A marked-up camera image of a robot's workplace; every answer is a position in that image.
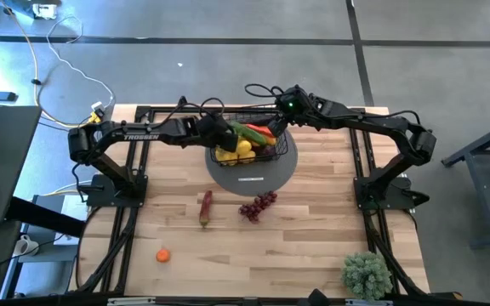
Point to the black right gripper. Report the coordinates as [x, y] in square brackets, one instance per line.
[296, 104]

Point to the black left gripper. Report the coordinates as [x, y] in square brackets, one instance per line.
[213, 127]

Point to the orange mango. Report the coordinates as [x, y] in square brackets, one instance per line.
[271, 140]

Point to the green cucumber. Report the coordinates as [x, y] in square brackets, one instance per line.
[249, 134]

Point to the dark red chili pepper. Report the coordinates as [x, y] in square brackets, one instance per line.
[205, 207]

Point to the red grape bunch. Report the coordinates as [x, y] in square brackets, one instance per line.
[253, 209]

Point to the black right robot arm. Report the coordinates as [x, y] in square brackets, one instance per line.
[368, 123]

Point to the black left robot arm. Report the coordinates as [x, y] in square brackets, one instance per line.
[140, 137]

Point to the grey round mat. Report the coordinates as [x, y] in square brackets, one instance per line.
[228, 180]

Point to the black table clamp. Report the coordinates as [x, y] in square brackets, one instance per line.
[181, 100]

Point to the white power adapter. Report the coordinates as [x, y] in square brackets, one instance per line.
[98, 105]

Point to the yellow plug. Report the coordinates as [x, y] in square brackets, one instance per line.
[94, 116]

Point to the green artificial plant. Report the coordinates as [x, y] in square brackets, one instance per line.
[366, 276]

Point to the black support beam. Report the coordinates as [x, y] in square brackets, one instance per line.
[45, 217]

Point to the blue grey metal cart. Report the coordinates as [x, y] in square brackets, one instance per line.
[483, 195]

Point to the white floor device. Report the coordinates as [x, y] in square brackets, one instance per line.
[44, 9]

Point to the white mug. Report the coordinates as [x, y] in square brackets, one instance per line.
[24, 246]

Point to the black metal table frame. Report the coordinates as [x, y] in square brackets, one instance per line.
[372, 238]

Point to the silver metal bracket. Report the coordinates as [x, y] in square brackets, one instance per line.
[368, 302]
[131, 301]

